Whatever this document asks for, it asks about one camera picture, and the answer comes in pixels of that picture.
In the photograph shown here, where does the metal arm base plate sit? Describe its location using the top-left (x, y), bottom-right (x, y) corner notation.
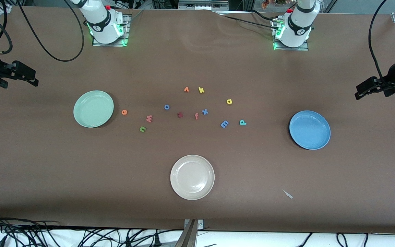
top-left (92, 14), bottom-right (130, 47)
top-left (271, 17), bottom-right (309, 51)

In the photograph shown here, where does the tangle of black cables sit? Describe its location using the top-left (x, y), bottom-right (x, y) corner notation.
top-left (0, 211), bottom-right (184, 247)

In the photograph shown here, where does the grey metal bar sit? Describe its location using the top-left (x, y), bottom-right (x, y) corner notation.
top-left (175, 220), bottom-right (199, 247)

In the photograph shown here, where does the small metal bracket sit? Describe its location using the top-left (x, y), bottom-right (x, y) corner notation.
top-left (184, 220), bottom-right (204, 230)

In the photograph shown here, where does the beige plate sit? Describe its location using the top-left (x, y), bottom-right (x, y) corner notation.
top-left (170, 155), bottom-right (215, 200)

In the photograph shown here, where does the green plate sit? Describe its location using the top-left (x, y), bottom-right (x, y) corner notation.
top-left (73, 90), bottom-right (115, 128)

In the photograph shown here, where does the grey metal frame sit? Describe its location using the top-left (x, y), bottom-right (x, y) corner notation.
top-left (178, 0), bottom-right (229, 11)

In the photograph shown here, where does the blue plate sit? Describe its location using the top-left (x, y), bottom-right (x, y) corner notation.
top-left (289, 110), bottom-right (331, 150)

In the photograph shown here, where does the brown paper table cover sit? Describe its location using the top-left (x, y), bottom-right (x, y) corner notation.
top-left (0, 5), bottom-right (395, 234)

